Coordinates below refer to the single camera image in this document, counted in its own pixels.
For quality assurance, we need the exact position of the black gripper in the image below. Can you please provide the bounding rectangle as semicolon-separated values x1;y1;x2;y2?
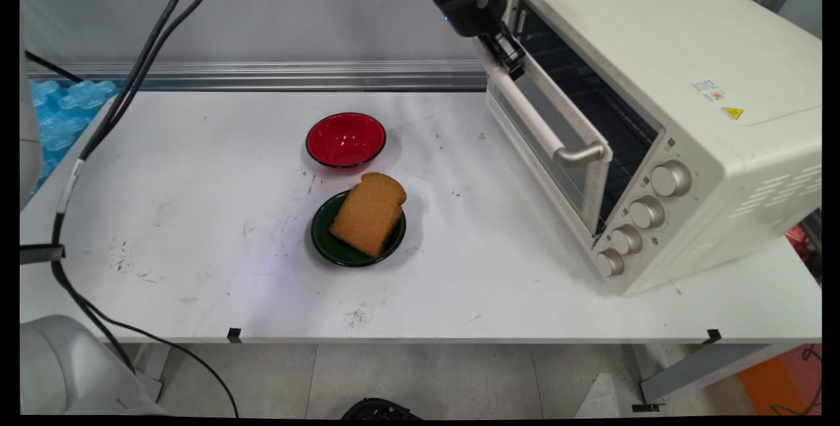
427;0;527;81

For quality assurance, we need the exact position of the oven door with silver handle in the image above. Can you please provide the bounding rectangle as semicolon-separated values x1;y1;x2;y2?
471;36;615;238

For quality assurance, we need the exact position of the red bowl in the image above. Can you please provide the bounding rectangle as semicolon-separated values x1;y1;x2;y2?
305;112;387;169

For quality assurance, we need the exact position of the white label sticker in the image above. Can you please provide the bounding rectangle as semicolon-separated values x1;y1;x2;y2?
692;79;726;102

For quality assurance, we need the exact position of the large silver oven knob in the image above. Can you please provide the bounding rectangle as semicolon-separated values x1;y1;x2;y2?
650;160;692;198

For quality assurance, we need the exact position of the brown bread slice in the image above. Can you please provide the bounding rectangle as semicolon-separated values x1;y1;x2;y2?
329;172;408;257

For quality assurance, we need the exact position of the cream toaster oven body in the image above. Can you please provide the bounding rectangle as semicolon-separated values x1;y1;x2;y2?
487;0;822;297

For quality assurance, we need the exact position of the small silver oven knob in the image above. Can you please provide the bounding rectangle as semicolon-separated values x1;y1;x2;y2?
595;249;625;278

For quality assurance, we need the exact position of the dark green plate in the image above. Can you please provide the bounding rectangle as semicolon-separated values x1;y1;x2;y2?
310;190;407;268

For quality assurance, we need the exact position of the red object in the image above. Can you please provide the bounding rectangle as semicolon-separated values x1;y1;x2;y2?
786;225;822;277

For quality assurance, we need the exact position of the black round object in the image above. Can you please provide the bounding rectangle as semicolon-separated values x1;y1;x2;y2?
341;398;422;420

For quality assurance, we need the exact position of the grey angled table leg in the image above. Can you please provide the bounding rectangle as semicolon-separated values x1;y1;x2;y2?
632;343;799;412

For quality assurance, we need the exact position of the orange floor mat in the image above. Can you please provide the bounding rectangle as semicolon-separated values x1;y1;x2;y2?
738;345;822;417

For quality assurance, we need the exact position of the blue bubble foam mat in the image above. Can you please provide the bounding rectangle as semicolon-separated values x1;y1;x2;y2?
29;79;120;185

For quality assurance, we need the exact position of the aluminium profile rail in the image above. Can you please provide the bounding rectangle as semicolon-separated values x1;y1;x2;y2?
26;61;488;93

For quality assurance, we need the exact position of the long black robot cable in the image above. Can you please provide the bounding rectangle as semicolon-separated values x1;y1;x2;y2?
51;0;241;417

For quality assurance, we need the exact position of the thin black cable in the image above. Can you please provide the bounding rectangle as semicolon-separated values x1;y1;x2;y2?
25;51;85;83

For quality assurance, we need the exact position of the black cable on floor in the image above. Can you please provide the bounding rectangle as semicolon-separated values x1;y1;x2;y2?
769;345;822;416

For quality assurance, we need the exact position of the grey cable strap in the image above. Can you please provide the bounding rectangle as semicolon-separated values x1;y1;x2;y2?
20;245;66;265

